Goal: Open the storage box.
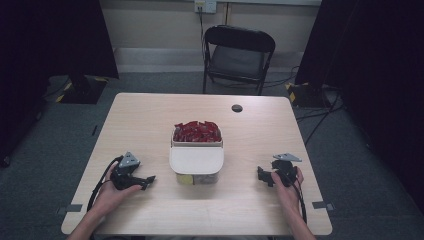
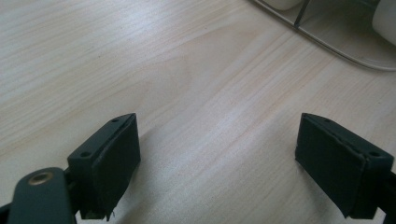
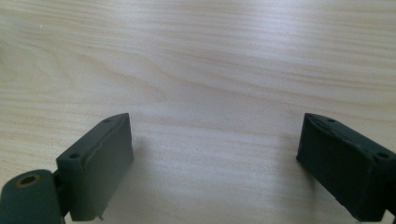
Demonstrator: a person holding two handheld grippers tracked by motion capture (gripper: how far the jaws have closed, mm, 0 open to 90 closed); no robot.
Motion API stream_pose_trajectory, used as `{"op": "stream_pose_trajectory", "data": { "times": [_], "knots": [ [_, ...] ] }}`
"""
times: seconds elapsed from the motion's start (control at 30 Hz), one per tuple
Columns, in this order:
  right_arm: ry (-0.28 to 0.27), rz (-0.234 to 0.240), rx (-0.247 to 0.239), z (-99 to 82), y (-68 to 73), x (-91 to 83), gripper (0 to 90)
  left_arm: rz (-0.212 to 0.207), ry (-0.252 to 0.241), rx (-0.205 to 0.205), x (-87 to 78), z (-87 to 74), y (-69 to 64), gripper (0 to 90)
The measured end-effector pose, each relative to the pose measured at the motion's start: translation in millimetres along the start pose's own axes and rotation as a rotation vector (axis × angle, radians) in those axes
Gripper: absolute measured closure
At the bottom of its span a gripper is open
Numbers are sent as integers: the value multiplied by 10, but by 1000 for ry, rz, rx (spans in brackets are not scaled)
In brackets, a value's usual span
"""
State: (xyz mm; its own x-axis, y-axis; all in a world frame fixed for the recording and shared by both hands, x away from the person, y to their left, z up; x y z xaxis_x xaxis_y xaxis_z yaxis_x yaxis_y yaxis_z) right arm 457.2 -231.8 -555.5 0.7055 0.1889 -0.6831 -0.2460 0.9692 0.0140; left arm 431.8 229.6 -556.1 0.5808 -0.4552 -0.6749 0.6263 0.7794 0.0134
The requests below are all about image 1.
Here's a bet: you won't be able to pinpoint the dark curtain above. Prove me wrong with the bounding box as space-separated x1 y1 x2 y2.
0 0 120 168
294 0 424 216

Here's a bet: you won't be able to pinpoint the person's left hand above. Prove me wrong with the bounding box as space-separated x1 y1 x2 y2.
94 162 143 215

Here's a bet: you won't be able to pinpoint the black stand base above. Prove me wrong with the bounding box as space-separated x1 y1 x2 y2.
285 81 332 109
55 74 110 105

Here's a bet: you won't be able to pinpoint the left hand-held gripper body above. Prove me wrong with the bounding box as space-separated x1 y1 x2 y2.
109 151 141 192

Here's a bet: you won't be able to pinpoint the small yellow round snack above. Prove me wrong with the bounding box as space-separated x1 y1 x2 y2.
176 173 195 186

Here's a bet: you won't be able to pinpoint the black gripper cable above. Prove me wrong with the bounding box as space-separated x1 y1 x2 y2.
86 155 125 213
290 179 308 225

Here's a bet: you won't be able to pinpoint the black wall cable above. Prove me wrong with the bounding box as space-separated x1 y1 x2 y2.
198 7 207 53

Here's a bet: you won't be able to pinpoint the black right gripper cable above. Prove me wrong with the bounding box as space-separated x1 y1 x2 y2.
290 179 308 225

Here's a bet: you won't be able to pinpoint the black floor cables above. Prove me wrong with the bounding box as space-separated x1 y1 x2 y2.
294 89 346 147

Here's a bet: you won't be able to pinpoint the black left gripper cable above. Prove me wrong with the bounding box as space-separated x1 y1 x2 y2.
86 155 125 213

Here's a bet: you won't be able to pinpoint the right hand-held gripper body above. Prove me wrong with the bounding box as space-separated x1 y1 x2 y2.
271 152 303 188

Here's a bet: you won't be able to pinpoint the white wall outlet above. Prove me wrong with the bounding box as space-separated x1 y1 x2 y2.
194 0 218 15

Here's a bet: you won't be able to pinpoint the white storage box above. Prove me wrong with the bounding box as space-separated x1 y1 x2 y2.
168 121 225 186

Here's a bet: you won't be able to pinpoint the grey tape strip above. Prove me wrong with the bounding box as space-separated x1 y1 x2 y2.
55 203 84 215
311 200 336 211

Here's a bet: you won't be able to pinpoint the person's right hand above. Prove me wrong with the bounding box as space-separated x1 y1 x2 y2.
270 166 305 215

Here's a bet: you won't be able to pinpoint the black folding chair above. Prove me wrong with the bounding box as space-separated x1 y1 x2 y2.
201 24 277 96

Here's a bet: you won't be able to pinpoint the grey packets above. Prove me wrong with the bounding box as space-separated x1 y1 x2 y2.
193 173 220 186

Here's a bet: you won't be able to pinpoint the white box lid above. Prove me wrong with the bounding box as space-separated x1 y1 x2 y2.
168 145 225 176

